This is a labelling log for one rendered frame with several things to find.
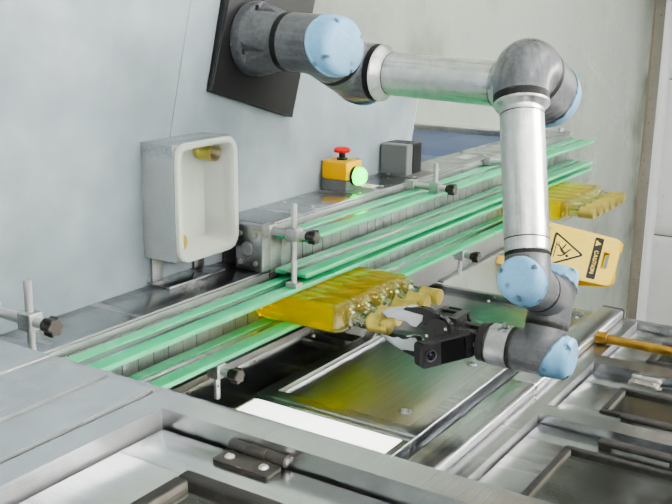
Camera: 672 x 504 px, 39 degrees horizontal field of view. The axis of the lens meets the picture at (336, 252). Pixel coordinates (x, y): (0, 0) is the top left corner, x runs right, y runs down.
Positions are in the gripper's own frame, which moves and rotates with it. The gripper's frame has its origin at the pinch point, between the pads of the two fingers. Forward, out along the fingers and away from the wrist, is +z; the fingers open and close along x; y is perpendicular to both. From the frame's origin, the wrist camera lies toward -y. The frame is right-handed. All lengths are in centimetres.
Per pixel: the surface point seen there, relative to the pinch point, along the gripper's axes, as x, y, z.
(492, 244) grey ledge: -14, 114, 28
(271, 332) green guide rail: -3.4, -7.5, 21.1
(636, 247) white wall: -136, 594, 111
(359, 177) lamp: 18, 41, 31
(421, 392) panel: -13.0, 2.6, -6.6
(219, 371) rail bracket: -5.1, -25.0, 19.7
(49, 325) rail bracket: 16, -65, 16
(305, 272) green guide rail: 5.9, 3.8, 20.9
